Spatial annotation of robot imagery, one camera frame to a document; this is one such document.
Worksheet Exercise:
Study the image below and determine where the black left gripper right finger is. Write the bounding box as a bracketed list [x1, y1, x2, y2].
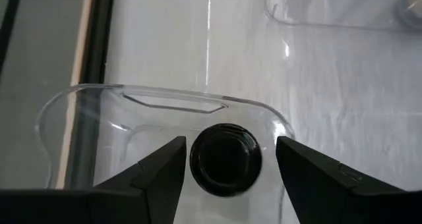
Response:
[276, 136, 422, 224]

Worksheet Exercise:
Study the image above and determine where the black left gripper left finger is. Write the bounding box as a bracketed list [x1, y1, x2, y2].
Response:
[0, 136, 187, 224]

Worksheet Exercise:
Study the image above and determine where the black-lid spice jar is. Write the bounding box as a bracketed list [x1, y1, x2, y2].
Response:
[189, 123, 264, 198]

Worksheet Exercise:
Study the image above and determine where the clear plastic bin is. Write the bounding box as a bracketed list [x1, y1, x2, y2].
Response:
[263, 0, 422, 32]
[34, 83, 296, 224]

